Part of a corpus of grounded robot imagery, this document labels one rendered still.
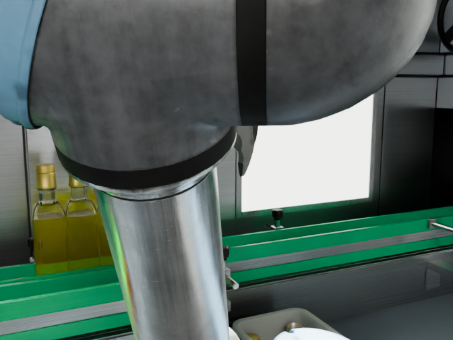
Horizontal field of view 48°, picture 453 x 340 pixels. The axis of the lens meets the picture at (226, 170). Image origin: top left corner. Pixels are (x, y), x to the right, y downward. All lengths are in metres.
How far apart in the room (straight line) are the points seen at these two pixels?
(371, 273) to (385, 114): 0.47
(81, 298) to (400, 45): 0.74
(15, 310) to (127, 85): 0.69
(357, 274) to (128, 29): 1.09
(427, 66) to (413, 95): 0.09
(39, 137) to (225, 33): 0.89
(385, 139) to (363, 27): 1.29
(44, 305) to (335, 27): 0.75
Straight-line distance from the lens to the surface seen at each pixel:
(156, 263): 0.35
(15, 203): 1.15
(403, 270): 1.36
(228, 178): 1.22
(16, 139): 1.13
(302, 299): 1.19
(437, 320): 1.36
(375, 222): 1.39
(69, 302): 0.91
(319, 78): 0.24
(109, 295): 0.92
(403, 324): 1.31
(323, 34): 0.23
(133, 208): 0.32
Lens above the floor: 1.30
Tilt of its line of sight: 9 degrees down
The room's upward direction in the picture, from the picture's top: straight up
